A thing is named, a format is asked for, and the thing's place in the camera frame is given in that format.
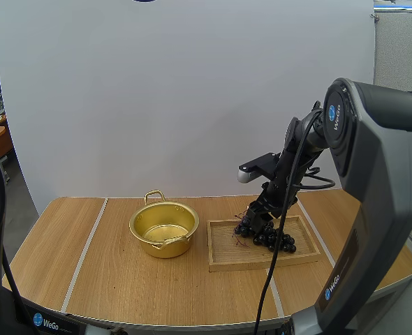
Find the bunch of dark toy grapes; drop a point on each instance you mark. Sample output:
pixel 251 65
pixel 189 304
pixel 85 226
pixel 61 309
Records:
pixel 274 239

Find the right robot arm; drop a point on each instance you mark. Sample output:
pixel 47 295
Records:
pixel 373 181

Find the shallow wooden tray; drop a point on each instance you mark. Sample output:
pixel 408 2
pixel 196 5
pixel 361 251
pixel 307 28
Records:
pixel 227 251

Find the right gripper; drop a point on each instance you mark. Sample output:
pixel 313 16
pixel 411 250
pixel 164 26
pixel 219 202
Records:
pixel 273 197

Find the grey office partition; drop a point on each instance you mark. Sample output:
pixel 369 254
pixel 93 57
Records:
pixel 401 52

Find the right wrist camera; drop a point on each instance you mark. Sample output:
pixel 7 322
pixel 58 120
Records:
pixel 259 163

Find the white backdrop sheet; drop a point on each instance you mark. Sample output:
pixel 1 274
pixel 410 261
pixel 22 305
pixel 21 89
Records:
pixel 178 97

